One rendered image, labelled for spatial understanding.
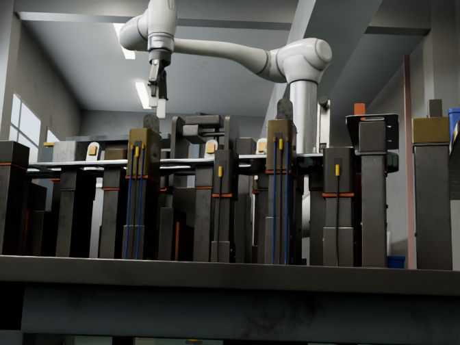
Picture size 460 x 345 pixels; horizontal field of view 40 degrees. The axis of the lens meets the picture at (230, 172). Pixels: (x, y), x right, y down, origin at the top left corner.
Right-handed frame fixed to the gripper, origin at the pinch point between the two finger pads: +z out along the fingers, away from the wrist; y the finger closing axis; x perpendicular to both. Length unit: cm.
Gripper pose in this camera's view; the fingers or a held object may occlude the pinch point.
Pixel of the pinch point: (157, 109)
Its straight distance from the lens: 219.0
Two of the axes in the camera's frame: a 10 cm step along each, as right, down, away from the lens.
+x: 10.0, 0.1, -0.9
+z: -0.3, 9.8, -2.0
